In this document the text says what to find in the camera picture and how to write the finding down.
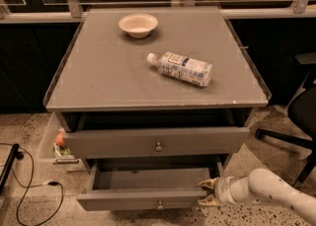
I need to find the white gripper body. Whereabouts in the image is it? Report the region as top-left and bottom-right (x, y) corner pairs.
(213, 177), (237, 205)

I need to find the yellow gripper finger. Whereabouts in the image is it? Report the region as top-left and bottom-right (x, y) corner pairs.
(197, 193), (220, 207)
(198, 179), (217, 190)

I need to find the grey drawer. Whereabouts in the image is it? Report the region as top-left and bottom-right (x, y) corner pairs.
(77, 155), (222, 211)
(63, 127), (250, 159)

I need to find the grey top drawer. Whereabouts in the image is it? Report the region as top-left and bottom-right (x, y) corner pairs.
(63, 127), (250, 159)

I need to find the grey drawer cabinet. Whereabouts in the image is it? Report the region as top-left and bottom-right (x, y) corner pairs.
(42, 5), (273, 172)

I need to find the plastic water bottle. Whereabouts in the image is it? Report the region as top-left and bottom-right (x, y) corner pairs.
(147, 51), (212, 88)

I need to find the black office chair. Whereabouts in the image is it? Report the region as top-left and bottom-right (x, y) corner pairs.
(255, 52), (316, 187)

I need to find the orange toy in bin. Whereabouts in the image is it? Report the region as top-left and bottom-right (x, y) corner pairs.
(54, 128), (65, 147)

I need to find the clear plastic storage bin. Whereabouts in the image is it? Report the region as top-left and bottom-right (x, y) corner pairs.
(36, 113), (86, 171)

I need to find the white paper bowl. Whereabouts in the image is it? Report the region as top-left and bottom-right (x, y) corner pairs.
(118, 14), (158, 38)

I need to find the black stand leg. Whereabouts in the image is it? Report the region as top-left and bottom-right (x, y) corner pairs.
(0, 143), (20, 194)

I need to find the black cable on floor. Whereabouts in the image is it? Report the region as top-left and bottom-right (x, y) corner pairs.
(0, 142), (65, 226)

